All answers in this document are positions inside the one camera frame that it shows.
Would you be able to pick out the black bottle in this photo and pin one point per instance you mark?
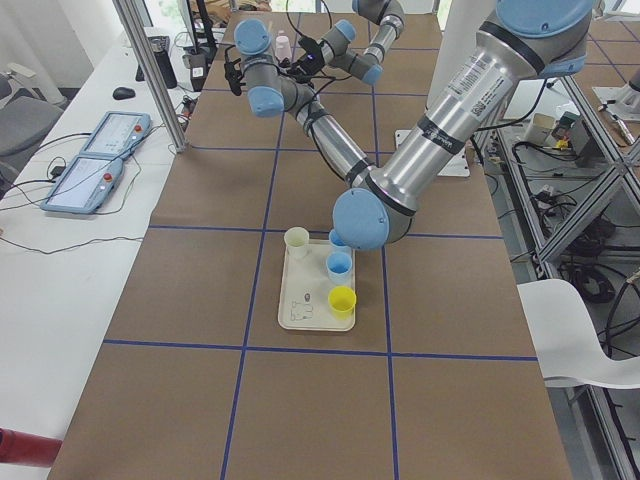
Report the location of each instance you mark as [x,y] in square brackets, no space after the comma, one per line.
[160,48]

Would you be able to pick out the aluminium frame post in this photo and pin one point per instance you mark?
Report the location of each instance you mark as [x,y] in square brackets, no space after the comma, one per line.
[133,26]

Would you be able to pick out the cream plastic tray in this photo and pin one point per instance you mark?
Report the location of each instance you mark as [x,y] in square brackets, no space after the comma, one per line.
[305,288]

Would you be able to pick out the white chair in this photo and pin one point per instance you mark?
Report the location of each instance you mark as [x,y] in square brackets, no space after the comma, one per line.
[565,340]

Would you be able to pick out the aluminium frame rack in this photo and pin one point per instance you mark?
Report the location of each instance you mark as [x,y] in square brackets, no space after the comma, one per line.
[566,157]

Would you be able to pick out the grey office chair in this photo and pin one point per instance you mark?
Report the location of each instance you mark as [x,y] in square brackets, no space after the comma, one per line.
[26,119]

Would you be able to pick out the blue plastic cup far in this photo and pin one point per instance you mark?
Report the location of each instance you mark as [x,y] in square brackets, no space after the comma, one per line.
[337,243]

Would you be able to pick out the teach pendant tablet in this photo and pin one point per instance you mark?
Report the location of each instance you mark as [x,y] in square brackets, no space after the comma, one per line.
[117,133]
[84,185]

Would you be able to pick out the black computer mouse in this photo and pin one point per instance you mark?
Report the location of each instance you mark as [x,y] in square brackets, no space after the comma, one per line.
[123,93]

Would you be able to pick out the cream white plastic cup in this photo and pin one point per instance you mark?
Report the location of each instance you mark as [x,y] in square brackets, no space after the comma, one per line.
[297,242]

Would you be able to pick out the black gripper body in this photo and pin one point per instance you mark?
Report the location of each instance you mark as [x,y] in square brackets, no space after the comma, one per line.
[295,70]
[233,75]

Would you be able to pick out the red cylinder object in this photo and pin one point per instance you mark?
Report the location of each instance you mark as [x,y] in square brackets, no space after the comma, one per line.
[26,449]

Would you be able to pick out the teach pendant tablet near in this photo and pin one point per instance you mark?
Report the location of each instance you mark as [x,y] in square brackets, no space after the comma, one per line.
[84,185]

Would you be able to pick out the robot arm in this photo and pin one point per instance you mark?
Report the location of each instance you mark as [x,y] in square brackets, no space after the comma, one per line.
[518,41]
[334,48]

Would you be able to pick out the teach pendant tablet far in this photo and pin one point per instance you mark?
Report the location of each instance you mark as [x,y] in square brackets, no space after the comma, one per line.
[117,133]

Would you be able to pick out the blue plastic cup near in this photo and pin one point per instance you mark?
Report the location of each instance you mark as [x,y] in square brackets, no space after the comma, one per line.
[339,268]

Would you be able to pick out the yellow plastic cup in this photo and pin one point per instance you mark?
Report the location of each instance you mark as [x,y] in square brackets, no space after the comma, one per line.
[342,301]

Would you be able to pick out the blue plastic cup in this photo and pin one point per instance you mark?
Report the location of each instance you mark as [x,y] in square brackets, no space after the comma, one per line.
[339,268]
[337,243]

